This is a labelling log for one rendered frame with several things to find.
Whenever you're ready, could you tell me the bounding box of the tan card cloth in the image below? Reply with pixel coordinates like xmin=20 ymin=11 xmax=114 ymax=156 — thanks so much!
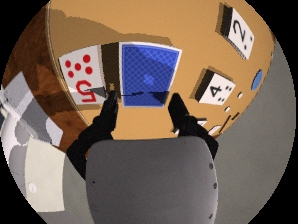
xmin=50 ymin=0 xmax=274 ymax=140
xmin=45 ymin=0 xmax=90 ymax=126

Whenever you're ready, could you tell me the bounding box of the blue round disc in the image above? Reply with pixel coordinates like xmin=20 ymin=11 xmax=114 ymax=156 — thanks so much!
xmin=251 ymin=70 xmax=263 ymax=91

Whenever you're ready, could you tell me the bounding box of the blue playing card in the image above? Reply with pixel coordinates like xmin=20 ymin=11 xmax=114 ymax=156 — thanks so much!
xmin=119 ymin=41 xmax=183 ymax=108

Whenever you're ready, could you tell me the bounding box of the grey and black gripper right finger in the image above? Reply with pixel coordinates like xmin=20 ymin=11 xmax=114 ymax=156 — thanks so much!
xmin=168 ymin=93 xmax=219 ymax=161

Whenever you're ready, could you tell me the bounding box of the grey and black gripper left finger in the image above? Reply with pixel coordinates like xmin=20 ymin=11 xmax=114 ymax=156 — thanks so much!
xmin=66 ymin=90 xmax=119 ymax=181

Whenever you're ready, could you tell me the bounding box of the white playing card with red pips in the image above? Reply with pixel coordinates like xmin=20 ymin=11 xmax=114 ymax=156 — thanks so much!
xmin=59 ymin=45 xmax=107 ymax=105

